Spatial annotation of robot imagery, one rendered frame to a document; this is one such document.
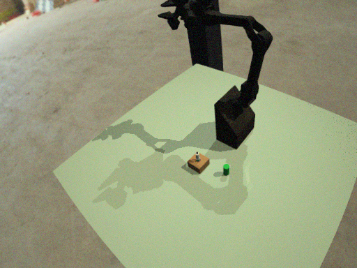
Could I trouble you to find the green cylinder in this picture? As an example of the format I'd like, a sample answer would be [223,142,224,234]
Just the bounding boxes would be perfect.
[223,164,229,175]

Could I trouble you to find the tan square block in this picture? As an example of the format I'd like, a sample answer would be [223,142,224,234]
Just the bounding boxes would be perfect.
[188,153,209,174]

